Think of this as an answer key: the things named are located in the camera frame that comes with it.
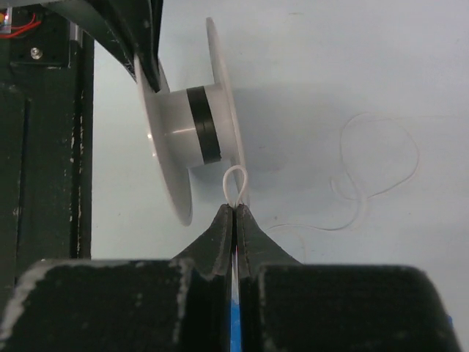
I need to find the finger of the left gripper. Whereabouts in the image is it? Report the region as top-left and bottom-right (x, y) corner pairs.
(43, 1), (135, 77)
(120, 0), (163, 92)

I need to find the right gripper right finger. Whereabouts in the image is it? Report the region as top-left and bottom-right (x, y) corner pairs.
(234, 205), (304, 351)

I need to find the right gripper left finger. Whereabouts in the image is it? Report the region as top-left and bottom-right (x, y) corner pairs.
(173, 205), (234, 351)

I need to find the white cable spool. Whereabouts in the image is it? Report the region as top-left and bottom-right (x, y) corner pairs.
(134, 18), (248, 226)

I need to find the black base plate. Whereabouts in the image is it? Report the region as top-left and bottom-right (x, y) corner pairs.
(0, 0), (95, 298)

